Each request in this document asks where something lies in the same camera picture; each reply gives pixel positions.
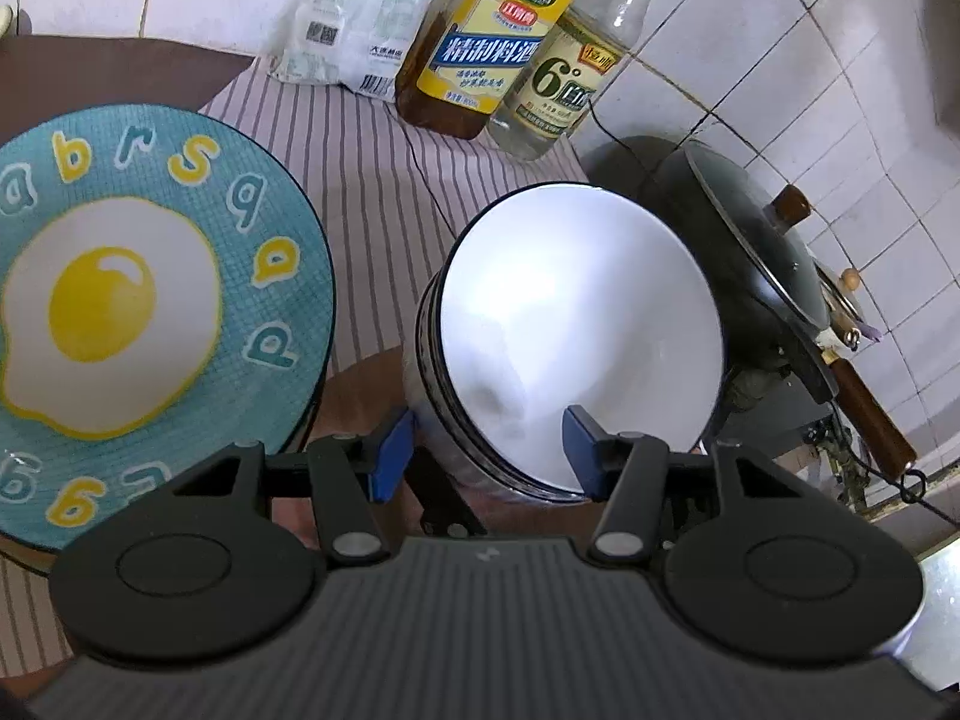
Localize white salt bag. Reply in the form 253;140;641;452
266;0;407;88

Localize small pot with lid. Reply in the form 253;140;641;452
814;260;882;353

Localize white vinegar bottle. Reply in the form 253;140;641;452
487;0;651;161

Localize black wok with lid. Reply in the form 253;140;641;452
584;138;918;478

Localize striped patchwork tablecloth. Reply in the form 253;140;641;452
0;32;602;691

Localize blue fried egg plate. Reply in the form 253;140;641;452
2;104;335;554

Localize yellow label cooking wine bottle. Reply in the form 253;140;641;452
395;0;573;140

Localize white ribbed bowl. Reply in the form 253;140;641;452
436;182;724;493
404;273;586;507

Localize black gas stove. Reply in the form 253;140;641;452
704;358;947;527

